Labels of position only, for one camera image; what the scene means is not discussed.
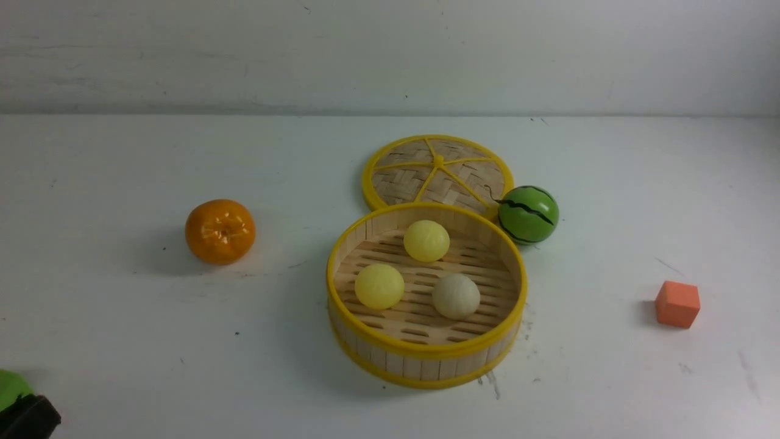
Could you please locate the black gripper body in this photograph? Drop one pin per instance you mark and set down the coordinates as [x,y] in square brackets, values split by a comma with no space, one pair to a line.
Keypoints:
[30,416]

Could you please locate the yellow bun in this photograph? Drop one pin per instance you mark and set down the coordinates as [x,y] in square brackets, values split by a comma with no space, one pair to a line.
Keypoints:
[426,241]
[379,286]

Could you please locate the beige bun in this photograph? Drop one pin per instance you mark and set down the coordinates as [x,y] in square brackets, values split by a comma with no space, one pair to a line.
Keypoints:
[456,296]

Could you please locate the bamboo steamer tray yellow rim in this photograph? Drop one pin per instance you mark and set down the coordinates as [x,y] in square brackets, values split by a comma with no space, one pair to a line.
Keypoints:
[411,344]

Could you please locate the woven bamboo steamer lid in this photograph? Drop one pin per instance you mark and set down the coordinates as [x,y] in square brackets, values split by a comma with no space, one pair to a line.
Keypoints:
[435,168]

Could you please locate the green block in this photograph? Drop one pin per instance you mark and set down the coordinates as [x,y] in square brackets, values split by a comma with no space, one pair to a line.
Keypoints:
[12,387]

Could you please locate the orange toy tangerine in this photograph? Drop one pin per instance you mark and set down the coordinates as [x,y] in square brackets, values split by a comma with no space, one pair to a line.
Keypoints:
[220,232]

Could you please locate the green toy watermelon ball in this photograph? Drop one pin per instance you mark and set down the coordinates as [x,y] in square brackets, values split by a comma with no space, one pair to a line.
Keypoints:
[528,214]

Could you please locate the orange cube block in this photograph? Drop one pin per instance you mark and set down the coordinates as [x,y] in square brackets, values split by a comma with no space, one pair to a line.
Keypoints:
[677,304]

